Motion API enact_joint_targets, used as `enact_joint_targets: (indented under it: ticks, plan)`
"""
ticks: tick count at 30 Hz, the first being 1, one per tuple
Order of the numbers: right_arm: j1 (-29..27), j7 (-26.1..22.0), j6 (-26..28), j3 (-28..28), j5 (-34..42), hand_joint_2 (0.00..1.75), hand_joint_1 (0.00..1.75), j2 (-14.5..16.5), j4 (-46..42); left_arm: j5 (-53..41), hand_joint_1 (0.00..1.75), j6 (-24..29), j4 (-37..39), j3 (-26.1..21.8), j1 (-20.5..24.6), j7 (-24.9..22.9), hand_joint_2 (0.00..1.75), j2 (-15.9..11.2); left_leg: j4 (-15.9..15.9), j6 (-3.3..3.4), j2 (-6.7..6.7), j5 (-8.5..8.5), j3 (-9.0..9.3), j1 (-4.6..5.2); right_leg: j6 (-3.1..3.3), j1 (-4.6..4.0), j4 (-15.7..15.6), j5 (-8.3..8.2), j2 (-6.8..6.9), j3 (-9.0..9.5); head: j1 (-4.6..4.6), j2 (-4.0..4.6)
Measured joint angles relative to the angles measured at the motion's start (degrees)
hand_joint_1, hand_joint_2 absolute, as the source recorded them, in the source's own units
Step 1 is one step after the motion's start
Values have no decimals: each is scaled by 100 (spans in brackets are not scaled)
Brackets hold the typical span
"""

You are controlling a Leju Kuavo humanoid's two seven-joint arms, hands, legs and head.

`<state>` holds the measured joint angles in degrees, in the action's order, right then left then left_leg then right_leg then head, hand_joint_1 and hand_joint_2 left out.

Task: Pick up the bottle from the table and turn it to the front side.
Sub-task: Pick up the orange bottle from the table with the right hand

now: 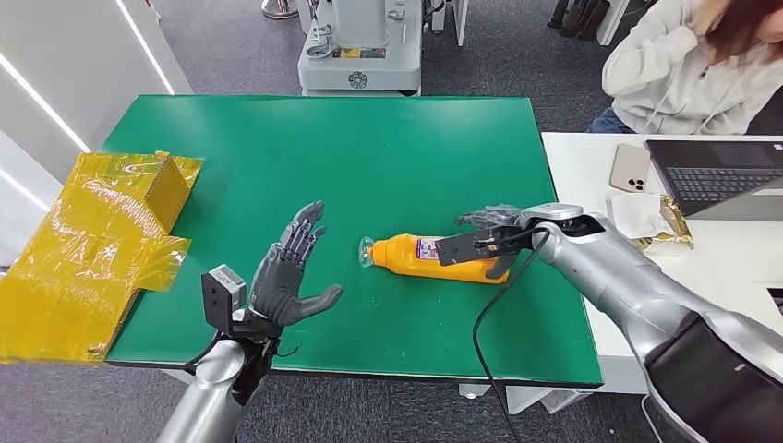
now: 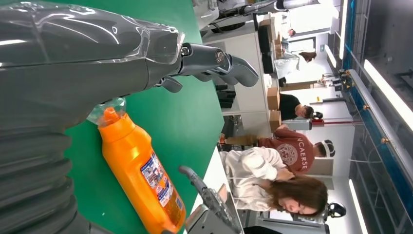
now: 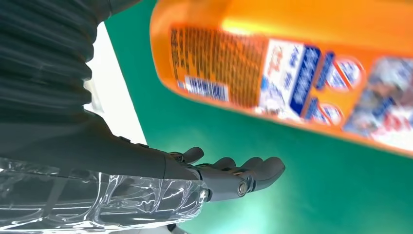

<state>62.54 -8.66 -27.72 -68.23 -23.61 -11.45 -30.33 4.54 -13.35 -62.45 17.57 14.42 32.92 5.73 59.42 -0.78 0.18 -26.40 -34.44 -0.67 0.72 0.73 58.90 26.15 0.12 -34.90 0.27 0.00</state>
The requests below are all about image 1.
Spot green table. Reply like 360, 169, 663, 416
101, 93, 605, 389

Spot person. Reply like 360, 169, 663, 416
586, 0, 783, 136

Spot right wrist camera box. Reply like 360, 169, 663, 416
435, 226, 521, 267

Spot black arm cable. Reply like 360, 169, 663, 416
183, 332, 223, 376
472, 227, 552, 443

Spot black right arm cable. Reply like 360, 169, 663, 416
472, 227, 552, 443

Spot orange plastic bottle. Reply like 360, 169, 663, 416
357, 232, 512, 285

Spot yellow taped cardboard box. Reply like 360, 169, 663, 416
0, 150, 205, 366

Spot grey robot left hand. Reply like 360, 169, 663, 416
247, 200, 345, 329

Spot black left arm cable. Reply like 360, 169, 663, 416
183, 332, 223, 376

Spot dark laptop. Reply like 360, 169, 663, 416
644, 138, 783, 222

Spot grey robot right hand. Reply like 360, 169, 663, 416
455, 204, 535, 281

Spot black chair legs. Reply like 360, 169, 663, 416
546, 0, 611, 42

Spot chrome stand base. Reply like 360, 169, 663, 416
261, 0, 300, 20

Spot white desk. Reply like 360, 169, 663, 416
541, 131, 783, 396

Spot grey machine base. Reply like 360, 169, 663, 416
296, 0, 425, 98

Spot white furniture leg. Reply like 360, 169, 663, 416
596, 0, 632, 48

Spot gold foil wrapper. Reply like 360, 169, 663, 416
632, 194, 695, 256

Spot white panel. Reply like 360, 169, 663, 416
430, 0, 469, 47

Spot beige smartphone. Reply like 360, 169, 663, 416
608, 143, 652, 195

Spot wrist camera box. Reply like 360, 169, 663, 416
435, 226, 521, 267
200, 264, 247, 336

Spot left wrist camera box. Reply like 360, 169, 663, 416
200, 264, 247, 336

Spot white paper napkin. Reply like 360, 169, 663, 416
611, 192, 677, 241

